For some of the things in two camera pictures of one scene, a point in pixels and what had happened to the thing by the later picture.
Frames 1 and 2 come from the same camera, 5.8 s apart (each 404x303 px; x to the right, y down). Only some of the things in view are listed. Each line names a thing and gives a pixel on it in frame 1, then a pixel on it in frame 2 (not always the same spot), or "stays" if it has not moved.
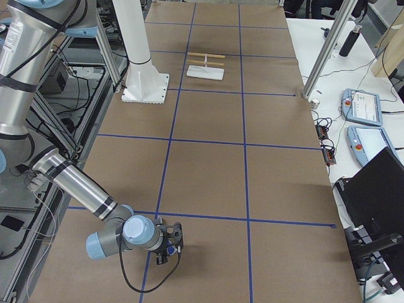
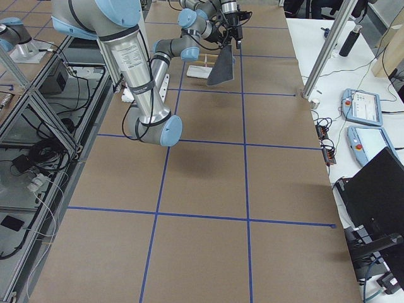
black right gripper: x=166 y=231 to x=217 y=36
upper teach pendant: x=362 y=107 stays
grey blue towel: x=171 y=250 to x=222 y=71
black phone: x=12 y=223 stays
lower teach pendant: x=366 y=142 stays
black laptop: x=374 y=197 stays
